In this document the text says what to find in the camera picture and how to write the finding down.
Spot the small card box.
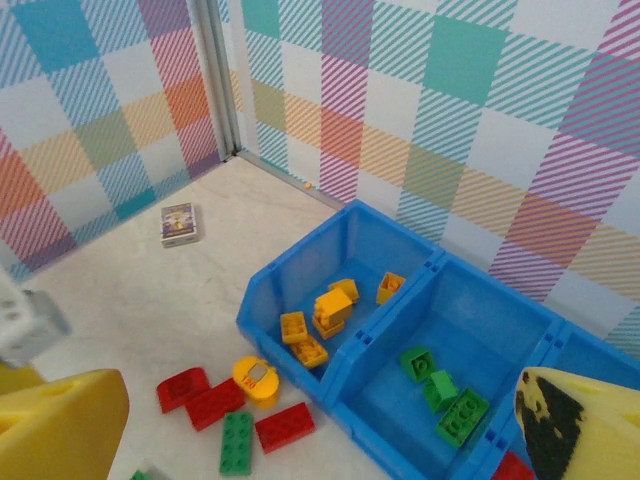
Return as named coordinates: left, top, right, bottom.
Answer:
left=159, top=202, right=201, bottom=249

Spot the round yellow lego piece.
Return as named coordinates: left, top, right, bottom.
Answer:
left=231, top=354, right=280, bottom=410

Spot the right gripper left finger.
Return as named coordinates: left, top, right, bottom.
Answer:
left=0, top=363, right=131, bottom=480

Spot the red lego brick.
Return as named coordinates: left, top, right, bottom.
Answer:
left=254, top=401, right=317, bottom=455
left=492, top=449, right=536, bottom=480
left=184, top=378, right=247, bottom=432
left=156, top=367, right=211, bottom=415

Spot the blue three-compartment bin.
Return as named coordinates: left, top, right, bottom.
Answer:
left=235, top=198, right=640, bottom=480

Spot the small green lego brick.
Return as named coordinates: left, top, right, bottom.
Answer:
left=423, top=369, right=459, bottom=415
left=398, top=345, right=435, bottom=385

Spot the small yellow lego brick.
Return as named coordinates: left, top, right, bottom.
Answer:
left=375, top=271, right=407, bottom=306
left=327, top=277, right=360, bottom=301
left=279, top=310, right=308, bottom=345

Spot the aluminium corner post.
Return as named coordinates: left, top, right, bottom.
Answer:
left=185, top=0, right=247, bottom=164

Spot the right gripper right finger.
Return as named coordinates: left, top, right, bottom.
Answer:
left=514, top=365, right=640, bottom=480

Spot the long yellow lego brick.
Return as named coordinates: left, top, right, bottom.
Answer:
left=312, top=317, right=346, bottom=341
left=289, top=333, right=330, bottom=370

